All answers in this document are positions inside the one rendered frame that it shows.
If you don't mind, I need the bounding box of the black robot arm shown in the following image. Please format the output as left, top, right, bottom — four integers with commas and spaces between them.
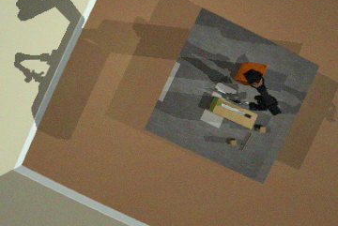
243, 68, 282, 116

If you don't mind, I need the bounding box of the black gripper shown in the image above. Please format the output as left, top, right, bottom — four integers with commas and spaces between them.
248, 100, 267, 111

